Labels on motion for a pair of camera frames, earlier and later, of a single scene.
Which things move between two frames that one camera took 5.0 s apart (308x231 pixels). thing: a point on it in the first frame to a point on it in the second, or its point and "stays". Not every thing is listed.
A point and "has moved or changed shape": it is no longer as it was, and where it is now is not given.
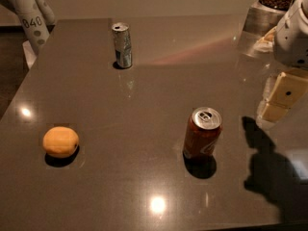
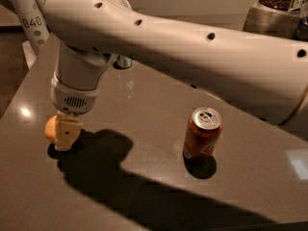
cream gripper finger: [283, 90] to [68, 127]
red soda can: [202, 133] stays
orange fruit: [61, 141] has moved or changed shape
